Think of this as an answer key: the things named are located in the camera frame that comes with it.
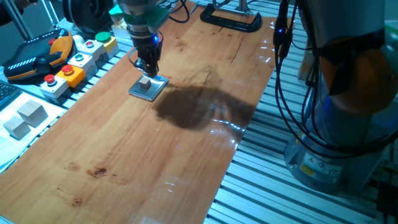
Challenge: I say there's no black orange teach pendant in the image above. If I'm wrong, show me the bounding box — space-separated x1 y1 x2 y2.
2 28 75 82

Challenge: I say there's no white paper sheet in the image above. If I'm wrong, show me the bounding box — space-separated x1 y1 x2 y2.
0 91 68 174

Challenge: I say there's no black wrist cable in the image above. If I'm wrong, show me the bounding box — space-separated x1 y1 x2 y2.
167 0 191 24

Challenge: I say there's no green wrist mount plate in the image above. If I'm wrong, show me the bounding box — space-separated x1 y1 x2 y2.
108 4 170 29

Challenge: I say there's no medium wooden cube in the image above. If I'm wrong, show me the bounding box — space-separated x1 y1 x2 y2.
2 115 32 141

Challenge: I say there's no yellow white cardboard box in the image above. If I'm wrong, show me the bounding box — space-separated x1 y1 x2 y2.
111 18 134 40

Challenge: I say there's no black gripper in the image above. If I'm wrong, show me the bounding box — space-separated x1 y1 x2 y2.
132 30 164 79

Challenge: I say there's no black cable with blue light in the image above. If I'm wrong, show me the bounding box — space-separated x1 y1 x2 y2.
272 0 398 156

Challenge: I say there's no metal tripod leg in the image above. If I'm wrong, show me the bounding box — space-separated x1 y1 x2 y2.
2 0 34 41
40 0 60 29

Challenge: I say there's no silver digital pocket scale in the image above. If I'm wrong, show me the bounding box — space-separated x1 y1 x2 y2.
128 73 170 103

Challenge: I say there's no large wooden cube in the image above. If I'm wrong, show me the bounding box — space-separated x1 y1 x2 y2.
16 99 49 128

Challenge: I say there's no red button on yellow box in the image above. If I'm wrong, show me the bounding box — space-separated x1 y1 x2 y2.
55 64 86 88

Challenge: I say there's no small wooden cube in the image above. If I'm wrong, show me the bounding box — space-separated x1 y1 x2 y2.
138 77 152 90

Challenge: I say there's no black keyboard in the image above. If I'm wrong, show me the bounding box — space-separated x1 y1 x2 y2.
0 80 22 110

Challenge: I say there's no white rounded plastic piece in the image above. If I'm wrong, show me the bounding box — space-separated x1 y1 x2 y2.
72 34 85 48

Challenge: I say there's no red button on white box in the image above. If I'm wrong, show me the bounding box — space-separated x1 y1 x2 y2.
39 73 70 100
76 39 109 68

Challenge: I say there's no wooden board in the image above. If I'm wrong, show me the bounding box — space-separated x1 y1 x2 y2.
0 0 280 224

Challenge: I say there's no black C-clamp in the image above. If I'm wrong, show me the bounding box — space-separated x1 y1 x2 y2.
190 1 263 33

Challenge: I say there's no small green button white box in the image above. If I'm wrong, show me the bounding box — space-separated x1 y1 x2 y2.
67 52 99 80

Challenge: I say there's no green mushroom button yellow box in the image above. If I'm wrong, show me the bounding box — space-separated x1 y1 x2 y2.
95 31 120 59

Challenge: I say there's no black round spool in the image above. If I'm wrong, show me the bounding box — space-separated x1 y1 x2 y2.
62 0 119 35

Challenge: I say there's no person hand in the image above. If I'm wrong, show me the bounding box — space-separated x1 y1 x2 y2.
14 0 38 9

